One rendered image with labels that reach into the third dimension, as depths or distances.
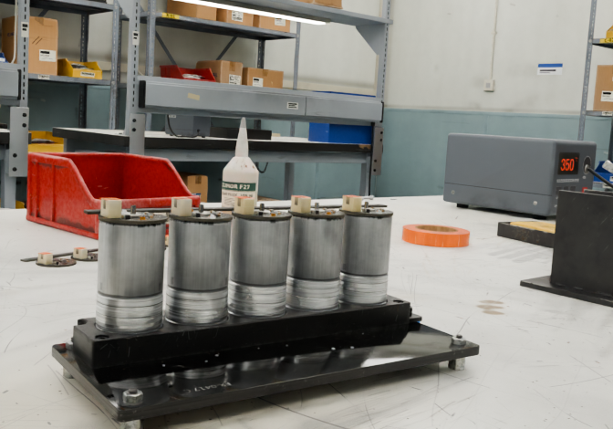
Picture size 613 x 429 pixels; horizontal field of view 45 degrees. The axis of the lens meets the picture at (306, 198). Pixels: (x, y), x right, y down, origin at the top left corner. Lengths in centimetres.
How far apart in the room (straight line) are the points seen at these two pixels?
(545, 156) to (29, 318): 67
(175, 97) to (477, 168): 210
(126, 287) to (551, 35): 555
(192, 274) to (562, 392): 15
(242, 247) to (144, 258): 5
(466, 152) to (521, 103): 487
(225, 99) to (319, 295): 277
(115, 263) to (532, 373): 18
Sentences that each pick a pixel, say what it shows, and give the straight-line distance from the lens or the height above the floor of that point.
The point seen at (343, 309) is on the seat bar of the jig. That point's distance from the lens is 33.
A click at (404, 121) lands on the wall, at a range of 653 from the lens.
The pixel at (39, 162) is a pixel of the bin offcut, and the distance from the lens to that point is 67.
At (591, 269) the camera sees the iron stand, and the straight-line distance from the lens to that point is 51.
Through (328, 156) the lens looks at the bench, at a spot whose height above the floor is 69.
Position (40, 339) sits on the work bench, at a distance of 35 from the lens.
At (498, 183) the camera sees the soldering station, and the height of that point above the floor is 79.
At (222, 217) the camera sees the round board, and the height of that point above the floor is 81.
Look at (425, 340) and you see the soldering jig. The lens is 33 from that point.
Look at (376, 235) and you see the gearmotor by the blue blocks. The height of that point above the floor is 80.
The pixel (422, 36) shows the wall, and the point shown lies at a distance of 650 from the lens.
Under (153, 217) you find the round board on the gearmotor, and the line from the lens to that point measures 28.
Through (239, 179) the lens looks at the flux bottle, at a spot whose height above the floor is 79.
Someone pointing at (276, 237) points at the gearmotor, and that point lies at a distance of 30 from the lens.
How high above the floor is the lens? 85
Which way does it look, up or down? 6 degrees down
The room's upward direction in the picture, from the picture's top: 3 degrees clockwise
